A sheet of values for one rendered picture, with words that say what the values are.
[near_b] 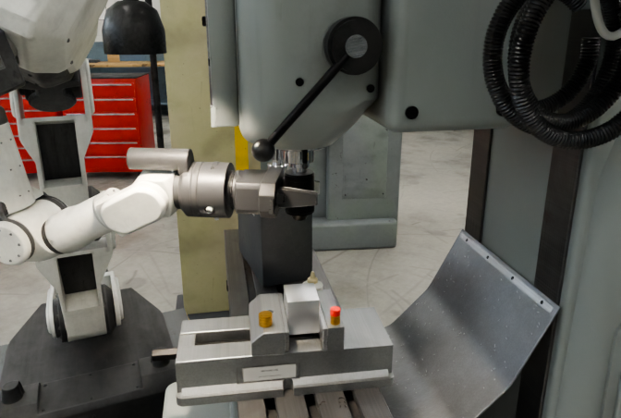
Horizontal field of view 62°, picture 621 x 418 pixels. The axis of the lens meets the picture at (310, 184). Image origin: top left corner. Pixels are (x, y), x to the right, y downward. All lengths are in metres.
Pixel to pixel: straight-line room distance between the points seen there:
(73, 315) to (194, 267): 1.24
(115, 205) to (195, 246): 1.89
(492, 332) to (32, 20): 0.92
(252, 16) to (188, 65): 1.82
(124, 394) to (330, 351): 0.75
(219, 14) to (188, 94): 1.77
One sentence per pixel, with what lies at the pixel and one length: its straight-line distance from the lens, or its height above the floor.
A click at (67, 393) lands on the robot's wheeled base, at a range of 1.55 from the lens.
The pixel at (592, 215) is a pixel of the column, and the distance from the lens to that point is 0.83.
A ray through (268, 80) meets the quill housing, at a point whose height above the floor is 1.41.
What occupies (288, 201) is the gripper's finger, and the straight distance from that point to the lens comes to 0.79.
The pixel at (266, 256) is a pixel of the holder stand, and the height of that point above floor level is 0.99.
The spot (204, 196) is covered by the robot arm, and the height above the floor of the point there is 1.23.
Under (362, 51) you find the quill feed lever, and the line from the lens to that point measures 0.66.
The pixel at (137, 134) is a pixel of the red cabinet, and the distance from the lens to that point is 5.37.
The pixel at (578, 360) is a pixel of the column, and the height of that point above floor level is 1.00.
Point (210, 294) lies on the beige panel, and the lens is 2.83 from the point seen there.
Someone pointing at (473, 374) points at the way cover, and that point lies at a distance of 0.96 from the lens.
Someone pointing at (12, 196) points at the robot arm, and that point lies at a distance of 0.99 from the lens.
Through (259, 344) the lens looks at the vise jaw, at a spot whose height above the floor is 1.01.
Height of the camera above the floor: 1.48
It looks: 17 degrees down
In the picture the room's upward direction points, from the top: straight up
